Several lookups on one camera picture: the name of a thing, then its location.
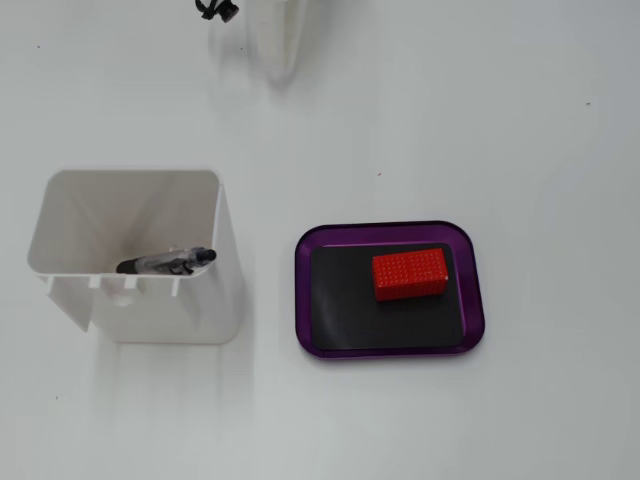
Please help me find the black tray mat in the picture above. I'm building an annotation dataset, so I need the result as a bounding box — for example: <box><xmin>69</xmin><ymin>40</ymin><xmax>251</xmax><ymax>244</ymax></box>
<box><xmin>309</xmin><ymin>243</ymin><xmax>469</xmax><ymax>352</ymax></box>

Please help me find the white plastic pen holder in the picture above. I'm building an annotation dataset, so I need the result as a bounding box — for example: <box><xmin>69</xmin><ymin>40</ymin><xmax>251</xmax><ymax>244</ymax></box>
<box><xmin>27</xmin><ymin>168</ymin><xmax>245</xmax><ymax>345</ymax></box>

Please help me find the purple metal tray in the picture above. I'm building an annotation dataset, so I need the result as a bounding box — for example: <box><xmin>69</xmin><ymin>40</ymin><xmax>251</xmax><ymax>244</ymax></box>
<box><xmin>293</xmin><ymin>219</ymin><xmax>487</xmax><ymax>362</ymax></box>

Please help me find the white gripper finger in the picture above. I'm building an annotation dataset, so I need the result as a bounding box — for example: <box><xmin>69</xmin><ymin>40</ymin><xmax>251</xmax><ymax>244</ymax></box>
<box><xmin>246</xmin><ymin>0</ymin><xmax>307</xmax><ymax>87</ymax></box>

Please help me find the black clear ballpoint pen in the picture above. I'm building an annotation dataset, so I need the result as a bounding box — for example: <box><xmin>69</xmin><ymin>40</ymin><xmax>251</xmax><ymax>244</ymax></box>
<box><xmin>115</xmin><ymin>246</ymin><xmax>218</xmax><ymax>276</ymax></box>

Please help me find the red studded block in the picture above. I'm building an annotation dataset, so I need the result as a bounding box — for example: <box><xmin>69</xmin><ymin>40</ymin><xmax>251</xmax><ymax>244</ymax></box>
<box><xmin>371</xmin><ymin>248</ymin><xmax>450</xmax><ymax>303</ymax></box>

